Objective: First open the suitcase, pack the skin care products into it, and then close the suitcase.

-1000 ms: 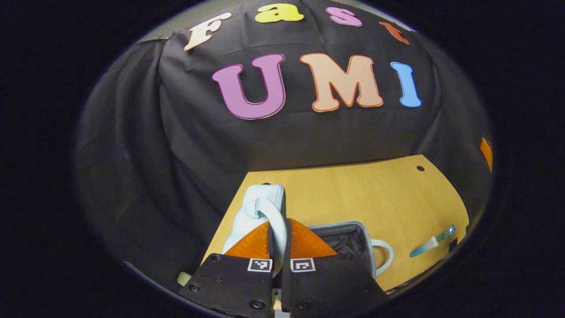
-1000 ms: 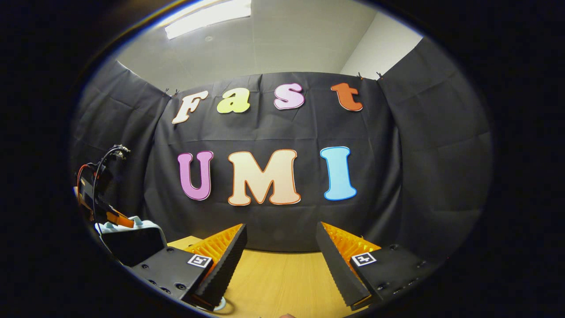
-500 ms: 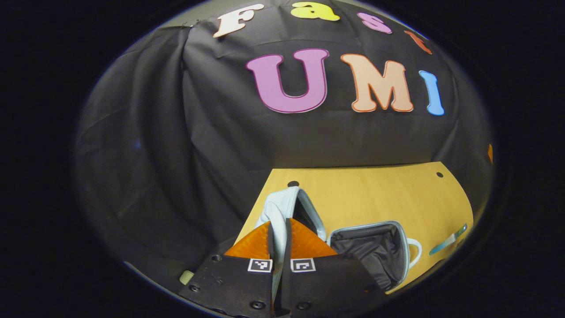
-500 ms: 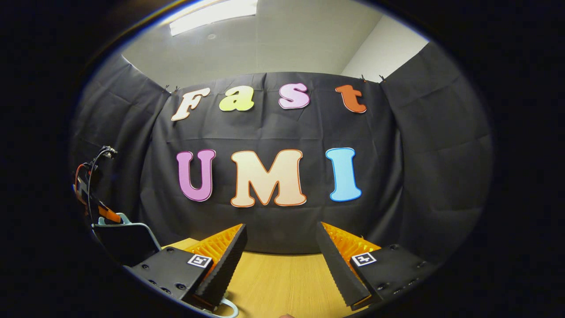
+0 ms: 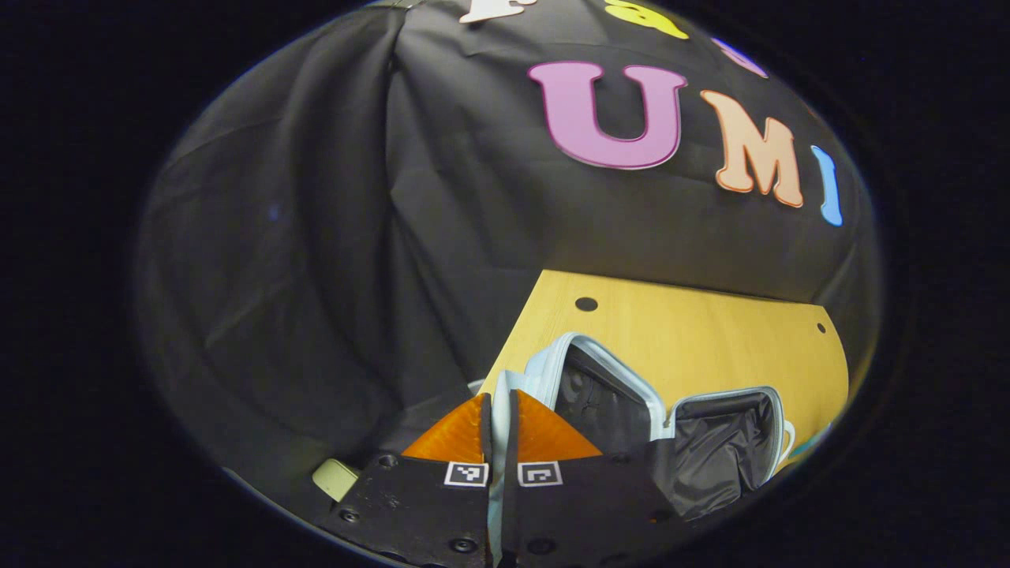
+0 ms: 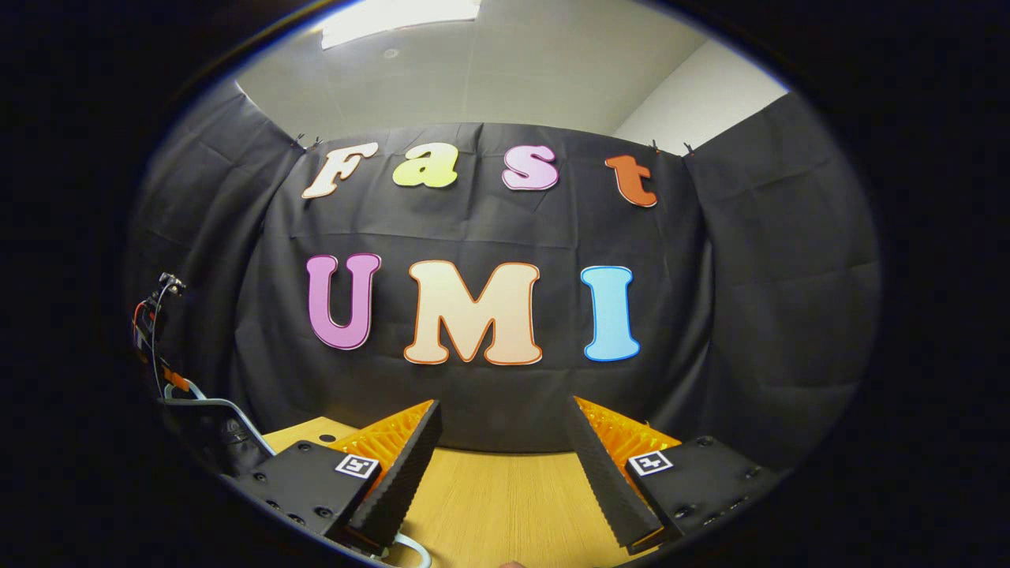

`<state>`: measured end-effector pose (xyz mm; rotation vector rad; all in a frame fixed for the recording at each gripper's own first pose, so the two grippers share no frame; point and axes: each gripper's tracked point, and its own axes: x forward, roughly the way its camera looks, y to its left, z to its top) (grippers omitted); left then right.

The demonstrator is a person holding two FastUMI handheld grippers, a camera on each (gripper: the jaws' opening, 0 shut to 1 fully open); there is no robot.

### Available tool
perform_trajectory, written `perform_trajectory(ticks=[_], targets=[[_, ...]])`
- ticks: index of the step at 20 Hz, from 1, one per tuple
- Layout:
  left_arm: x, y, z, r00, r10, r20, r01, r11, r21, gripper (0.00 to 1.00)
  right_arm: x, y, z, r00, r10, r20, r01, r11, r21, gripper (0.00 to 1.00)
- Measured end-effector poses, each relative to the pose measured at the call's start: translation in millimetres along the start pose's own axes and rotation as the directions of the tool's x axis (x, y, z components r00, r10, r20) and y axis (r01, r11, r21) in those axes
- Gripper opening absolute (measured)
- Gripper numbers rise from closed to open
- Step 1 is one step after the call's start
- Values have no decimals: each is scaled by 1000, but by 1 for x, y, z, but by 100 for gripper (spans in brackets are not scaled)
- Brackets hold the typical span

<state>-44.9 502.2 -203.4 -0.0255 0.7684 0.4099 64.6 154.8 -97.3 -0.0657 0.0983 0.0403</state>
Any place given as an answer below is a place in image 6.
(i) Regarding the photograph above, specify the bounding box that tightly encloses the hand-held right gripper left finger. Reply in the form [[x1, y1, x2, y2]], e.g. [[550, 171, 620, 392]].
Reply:
[[223, 398, 443, 555]]

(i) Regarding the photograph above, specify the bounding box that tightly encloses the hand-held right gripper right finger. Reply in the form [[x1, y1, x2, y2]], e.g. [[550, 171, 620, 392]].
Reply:
[[564, 396, 780, 551]]

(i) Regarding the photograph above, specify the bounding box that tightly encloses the light blue suitcase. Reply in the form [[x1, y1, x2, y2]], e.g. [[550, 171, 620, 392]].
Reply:
[[158, 383, 433, 568]]

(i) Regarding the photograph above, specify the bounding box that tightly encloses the black backdrop cloth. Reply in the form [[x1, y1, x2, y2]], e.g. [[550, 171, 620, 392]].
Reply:
[[126, 79, 881, 474]]

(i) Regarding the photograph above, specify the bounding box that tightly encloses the ceiling light panel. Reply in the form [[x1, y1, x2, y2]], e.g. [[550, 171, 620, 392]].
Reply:
[[320, 0, 482, 50]]

